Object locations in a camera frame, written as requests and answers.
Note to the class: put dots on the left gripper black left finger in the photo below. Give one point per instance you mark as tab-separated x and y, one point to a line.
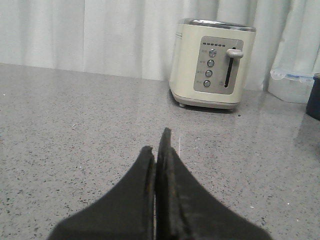
126	212

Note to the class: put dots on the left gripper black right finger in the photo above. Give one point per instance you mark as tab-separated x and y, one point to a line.
185	210

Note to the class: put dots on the cream toaster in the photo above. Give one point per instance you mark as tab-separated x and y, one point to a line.
210	63

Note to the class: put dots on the clear plastic container blue lid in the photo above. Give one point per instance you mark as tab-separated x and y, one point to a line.
289	86

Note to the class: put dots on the dark blue cup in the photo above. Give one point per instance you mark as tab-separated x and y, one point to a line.
313	104

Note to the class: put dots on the white curtain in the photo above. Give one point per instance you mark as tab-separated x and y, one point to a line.
135	38

